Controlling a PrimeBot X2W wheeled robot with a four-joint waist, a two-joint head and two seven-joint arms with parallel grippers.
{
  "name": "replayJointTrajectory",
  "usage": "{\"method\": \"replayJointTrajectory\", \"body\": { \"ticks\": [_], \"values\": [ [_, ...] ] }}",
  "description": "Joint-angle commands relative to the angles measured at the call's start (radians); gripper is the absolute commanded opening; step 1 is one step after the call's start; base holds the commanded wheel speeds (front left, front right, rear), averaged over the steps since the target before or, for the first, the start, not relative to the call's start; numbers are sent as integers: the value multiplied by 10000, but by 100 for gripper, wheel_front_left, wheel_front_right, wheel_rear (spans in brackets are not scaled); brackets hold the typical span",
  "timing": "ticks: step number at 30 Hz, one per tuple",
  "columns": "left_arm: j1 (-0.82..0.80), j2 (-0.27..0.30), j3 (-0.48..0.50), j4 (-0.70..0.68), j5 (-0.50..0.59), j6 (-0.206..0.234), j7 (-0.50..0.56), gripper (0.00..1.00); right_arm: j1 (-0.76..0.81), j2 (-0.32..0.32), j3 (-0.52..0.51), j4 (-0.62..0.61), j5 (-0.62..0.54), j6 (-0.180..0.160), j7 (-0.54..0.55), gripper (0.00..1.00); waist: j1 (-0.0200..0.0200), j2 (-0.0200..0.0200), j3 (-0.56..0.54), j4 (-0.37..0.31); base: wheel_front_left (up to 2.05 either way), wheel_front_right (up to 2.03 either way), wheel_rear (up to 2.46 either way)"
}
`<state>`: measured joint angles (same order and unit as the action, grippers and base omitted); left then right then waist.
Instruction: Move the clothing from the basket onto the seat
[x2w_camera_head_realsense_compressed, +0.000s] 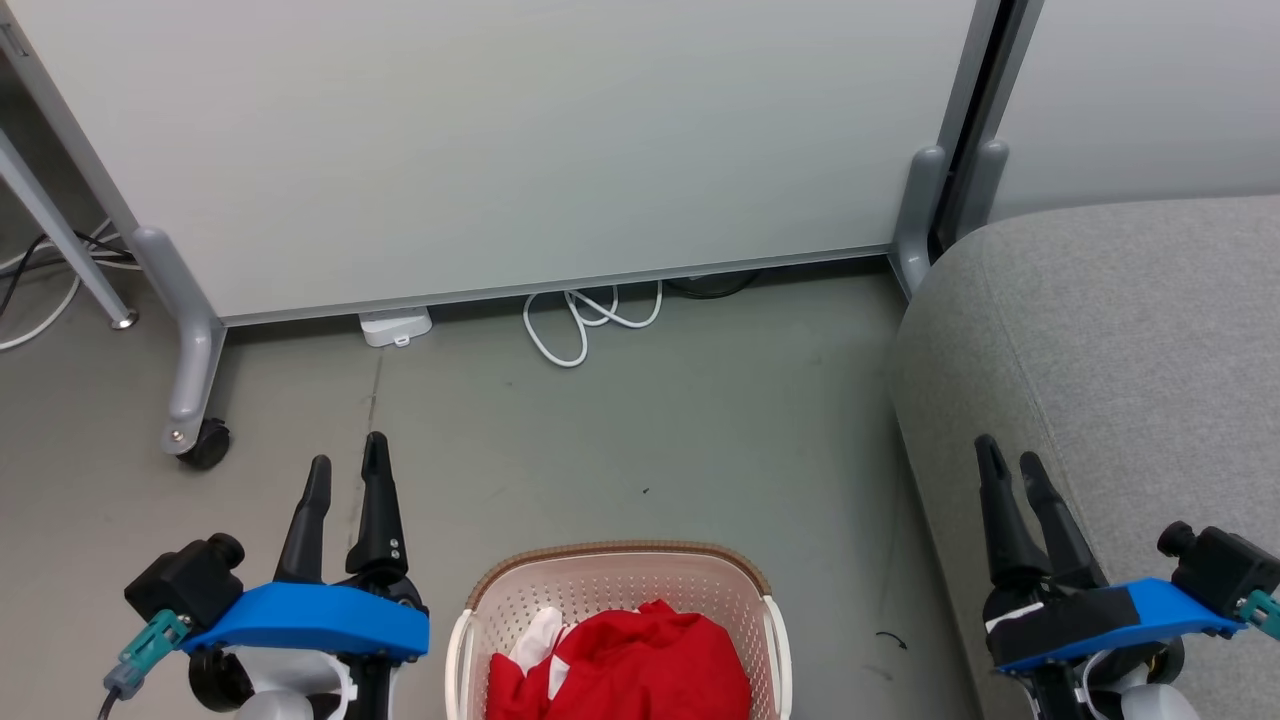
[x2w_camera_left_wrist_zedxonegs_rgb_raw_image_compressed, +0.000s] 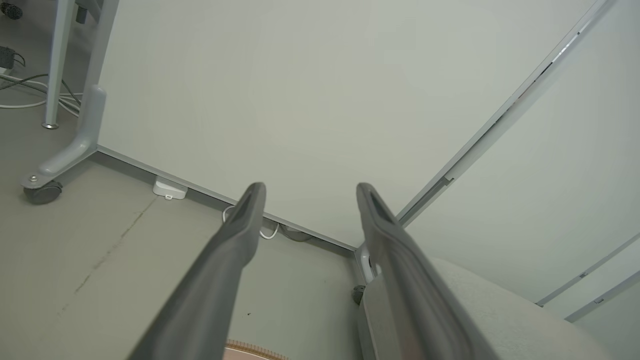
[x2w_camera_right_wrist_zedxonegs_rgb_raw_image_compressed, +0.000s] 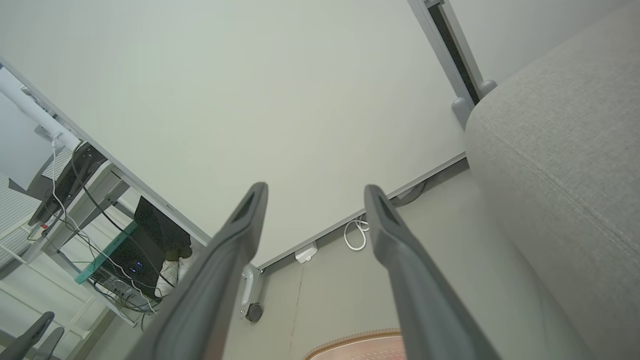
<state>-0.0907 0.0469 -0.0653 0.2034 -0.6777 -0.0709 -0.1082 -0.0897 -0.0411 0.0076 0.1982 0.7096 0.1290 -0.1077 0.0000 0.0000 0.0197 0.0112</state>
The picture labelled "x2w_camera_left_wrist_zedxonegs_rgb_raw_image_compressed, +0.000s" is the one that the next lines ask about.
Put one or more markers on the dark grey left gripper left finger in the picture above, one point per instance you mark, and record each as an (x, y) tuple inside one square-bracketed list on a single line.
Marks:
[(220, 260)]

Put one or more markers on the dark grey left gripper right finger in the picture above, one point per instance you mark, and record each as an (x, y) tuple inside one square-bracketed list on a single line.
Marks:
[(415, 280)]

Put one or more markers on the grey fabric sofa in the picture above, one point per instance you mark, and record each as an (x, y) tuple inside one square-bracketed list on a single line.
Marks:
[(510, 320)]

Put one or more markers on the grey partition foot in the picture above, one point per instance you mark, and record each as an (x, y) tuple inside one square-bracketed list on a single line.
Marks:
[(85, 140), (365, 260)]

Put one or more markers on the white adapter box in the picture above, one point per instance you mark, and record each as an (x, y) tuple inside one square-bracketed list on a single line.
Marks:
[(169, 189)]

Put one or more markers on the cream perforated laundry basket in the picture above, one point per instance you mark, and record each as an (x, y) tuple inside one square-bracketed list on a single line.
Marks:
[(255, 351)]

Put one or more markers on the large white partition panel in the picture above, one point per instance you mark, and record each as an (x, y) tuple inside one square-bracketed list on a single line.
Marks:
[(300, 100)]

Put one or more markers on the narrow white partition panel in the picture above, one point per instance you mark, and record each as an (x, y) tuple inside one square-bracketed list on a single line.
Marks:
[(575, 175)]

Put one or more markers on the grey table leg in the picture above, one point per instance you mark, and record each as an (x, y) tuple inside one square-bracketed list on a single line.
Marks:
[(57, 65)]

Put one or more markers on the black power strip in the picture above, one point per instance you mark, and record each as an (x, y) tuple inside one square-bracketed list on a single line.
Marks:
[(7, 57)]

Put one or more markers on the black round object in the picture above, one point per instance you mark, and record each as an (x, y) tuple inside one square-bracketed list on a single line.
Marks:
[(11, 11)]

